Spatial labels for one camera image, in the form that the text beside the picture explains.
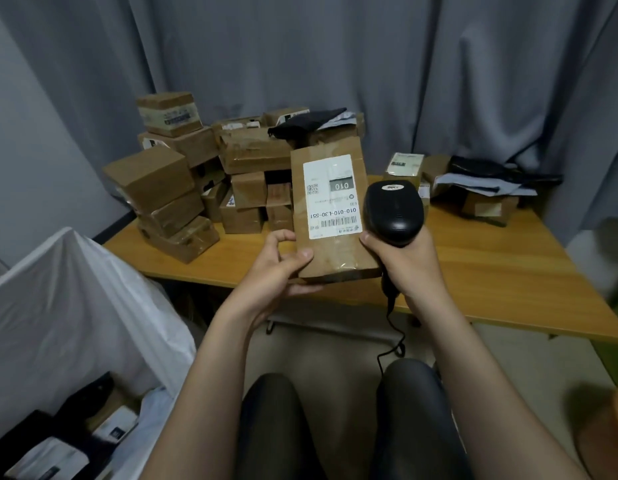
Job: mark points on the person's left hand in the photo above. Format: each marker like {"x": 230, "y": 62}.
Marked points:
{"x": 261, "y": 282}

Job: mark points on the person's right hand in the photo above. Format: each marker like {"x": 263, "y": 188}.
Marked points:
{"x": 414, "y": 267}

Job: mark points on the person's right thumb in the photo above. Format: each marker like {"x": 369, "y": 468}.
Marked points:
{"x": 371, "y": 243}

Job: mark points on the person's left thumb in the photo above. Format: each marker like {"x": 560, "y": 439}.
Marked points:
{"x": 298, "y": 262}

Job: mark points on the brown parcel with white label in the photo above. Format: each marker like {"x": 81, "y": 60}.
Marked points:
{"x": 334, "y": 254}

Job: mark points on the black barcode scanner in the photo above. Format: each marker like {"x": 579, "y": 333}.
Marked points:
{"x": 394, "y": 212}

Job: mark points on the person's left forearm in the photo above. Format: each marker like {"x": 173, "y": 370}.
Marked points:
{"x": 209, "y": 394}

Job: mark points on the person's right forearm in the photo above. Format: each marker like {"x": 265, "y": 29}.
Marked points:
{"x": 489, "y": 394}

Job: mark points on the small box with pale label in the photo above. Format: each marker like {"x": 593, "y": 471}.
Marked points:
{"x": 405, "y": 165}

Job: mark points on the plain brown cardboard box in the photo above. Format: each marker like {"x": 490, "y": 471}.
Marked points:
{"x": 434, "y": 167}

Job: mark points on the grey plastic mailer bag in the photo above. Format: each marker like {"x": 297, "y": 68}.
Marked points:
{"x": 469, "y": 183}

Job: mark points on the wooden table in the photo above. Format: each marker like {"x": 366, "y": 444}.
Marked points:
{"x": 489, "y": 264}

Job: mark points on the flat brown cardboard box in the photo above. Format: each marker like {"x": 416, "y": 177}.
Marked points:
{"x": 489, "y": 207}

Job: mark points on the black plastic mailer bag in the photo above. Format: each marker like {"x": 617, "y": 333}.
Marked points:
{"x": 304, "y": 122}

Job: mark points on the glossy black mailer bag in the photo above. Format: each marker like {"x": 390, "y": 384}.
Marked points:
{"x": 494, "y": 169}

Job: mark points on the pile of brown cardboard boxes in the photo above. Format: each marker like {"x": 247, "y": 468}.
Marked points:
{"x": 154, "y": 177}

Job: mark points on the person's left leg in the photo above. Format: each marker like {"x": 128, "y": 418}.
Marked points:
{"x": 274, "y": 434}

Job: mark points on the person's leg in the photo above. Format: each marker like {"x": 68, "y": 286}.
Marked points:
{"x": 274, "y": 434}
{"x": 419, "y": 424}

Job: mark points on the person's right leg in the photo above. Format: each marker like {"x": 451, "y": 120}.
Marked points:
{"x": 419, "y": 424}

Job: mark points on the grey curtain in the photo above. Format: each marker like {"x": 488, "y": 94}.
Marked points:
{"x": 339, "y": 54}

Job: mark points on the large white plastic sack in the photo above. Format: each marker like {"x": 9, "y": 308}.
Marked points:
{"x": 69, "y": 314}

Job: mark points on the brown box with dark label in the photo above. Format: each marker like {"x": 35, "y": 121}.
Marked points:
{"x": 114, "y": 422}

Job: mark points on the black parcel with white label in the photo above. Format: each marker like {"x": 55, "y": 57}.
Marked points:
{"x": 49, "y": 462}

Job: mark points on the black parcel in sack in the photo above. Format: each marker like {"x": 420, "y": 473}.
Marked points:
{"x": 19, "y": 434}

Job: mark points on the metal table frame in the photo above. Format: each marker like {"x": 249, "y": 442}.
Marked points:
{"x": 334, "y": 327}

